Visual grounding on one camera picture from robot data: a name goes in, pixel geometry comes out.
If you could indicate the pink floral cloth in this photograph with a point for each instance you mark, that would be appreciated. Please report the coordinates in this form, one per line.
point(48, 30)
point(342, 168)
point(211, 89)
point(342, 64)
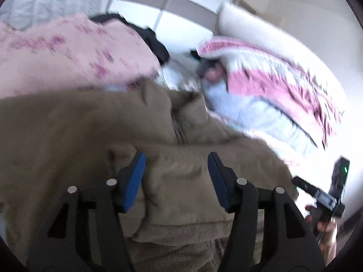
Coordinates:
point(71, 53)

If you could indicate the light blue quilt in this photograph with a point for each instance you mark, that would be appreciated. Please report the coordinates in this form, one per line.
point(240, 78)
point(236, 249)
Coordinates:
point(255, 113)

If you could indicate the person's right hand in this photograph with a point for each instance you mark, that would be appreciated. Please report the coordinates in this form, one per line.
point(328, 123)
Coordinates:
point(326, 229)

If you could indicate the pink and white striped blanket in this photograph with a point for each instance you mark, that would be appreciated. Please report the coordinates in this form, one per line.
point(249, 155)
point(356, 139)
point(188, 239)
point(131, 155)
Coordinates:
point(272, 82)

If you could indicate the grey quilted bedspread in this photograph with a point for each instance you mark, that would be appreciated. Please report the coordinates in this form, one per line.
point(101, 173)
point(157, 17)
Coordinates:
point(56, 1)

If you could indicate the white pillow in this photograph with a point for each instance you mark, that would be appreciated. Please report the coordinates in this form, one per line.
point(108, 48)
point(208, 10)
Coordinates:
point(269, 36)

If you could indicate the brown fleece jacket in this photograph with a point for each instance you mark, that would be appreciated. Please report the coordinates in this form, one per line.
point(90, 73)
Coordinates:
point(85, 136)

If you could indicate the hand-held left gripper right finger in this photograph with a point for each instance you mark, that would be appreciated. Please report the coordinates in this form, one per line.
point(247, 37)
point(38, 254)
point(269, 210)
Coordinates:
point(219, 181)

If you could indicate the white wardrobe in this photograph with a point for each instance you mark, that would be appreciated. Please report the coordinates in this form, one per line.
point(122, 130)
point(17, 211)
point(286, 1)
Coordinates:
point(175, 2)

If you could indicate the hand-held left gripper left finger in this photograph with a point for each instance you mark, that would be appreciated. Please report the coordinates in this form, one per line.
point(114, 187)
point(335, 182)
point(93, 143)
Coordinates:
point(133, 181)

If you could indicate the black garment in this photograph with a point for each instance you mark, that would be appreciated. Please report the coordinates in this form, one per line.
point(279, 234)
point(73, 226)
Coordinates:
point(150, 38)

